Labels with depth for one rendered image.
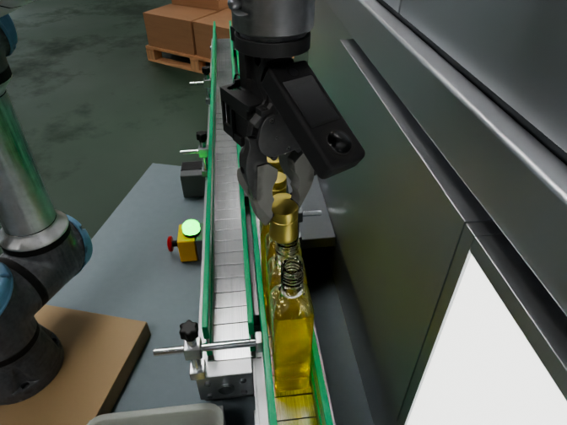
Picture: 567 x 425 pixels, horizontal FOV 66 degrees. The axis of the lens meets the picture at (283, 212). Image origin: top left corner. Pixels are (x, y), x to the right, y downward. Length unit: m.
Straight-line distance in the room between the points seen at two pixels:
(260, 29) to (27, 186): 0.52
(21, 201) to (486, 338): 0.69
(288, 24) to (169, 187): 1.06
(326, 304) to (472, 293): 0.67
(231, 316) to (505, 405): 0.57
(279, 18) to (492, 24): 0.17
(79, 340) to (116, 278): 0.21
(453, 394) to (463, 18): 0.34
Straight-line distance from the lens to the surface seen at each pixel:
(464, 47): 0.44
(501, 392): 0.38
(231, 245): 0.98
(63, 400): 0.93
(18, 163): 0.79
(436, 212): 0.42
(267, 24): 0.40
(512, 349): 0.35
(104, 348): 0.97
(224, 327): 0.83
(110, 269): 1.18
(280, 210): 0.50
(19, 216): 0.83
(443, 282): 0.43
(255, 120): 0.43
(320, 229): 1.01
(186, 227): 1.09
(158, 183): 1.44
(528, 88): 0.36
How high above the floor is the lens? 1.54
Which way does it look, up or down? 39 degrees down
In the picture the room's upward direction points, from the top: straight up
